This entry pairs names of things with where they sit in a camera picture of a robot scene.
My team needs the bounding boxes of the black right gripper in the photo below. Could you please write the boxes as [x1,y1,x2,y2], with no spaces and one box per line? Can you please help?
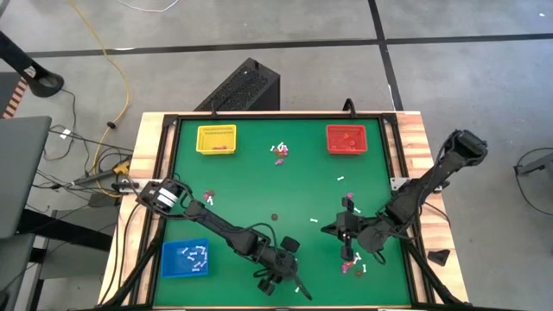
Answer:
[321,197,362,262]

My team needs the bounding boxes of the grey desk top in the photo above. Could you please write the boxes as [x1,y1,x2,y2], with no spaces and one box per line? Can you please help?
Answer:
[0,115,53,239]

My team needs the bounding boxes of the red plastic basket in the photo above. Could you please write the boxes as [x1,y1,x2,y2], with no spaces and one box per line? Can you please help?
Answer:
[325,124,369,156]

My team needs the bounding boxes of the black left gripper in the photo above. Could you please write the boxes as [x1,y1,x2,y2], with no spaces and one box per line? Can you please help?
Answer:
[257,236,314,301]

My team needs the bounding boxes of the blue plastic bin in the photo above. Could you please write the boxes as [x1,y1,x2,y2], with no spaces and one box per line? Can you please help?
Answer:
[160,238,210,279]

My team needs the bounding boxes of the black floor cable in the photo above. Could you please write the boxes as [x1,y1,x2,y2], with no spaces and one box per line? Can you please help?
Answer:
[512,146,553,217]

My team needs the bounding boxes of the black triangular bracket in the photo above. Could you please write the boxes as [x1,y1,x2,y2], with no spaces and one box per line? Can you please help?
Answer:
[427,248,451,267]

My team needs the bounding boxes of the green table mat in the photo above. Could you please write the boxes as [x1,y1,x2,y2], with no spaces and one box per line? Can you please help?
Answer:
[153,117,412,308]

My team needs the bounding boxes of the black computer tower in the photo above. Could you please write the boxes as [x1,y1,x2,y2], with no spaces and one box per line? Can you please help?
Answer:
[194,57,281,112]

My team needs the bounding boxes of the black floor stand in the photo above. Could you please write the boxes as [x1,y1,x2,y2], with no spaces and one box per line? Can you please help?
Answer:
[0,29,65,98]

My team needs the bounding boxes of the black power strip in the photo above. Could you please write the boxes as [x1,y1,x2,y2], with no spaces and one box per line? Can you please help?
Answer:
[72,168,118,187]

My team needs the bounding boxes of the black diagonal frame strut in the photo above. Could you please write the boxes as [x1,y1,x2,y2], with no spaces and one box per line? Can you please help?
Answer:
[399,232,466,308]
[101,224,168,308]

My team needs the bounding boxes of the yellow power cable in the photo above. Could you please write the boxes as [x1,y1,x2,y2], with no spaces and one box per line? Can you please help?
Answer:
[67,0,131,200]

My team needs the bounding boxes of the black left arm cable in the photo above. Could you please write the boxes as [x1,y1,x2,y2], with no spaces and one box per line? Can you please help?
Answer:
[248,222,280,251]

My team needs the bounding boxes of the white floor cable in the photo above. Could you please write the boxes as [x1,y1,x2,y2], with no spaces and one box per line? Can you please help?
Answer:
[117,0,181,13]

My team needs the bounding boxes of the yellow plastic basket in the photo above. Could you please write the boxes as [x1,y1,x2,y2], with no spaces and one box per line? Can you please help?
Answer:
[195,124,238,156]

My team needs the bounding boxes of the black desk leg bar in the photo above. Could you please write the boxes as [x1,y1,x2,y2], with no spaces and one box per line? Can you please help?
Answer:
[16,209,114,252]

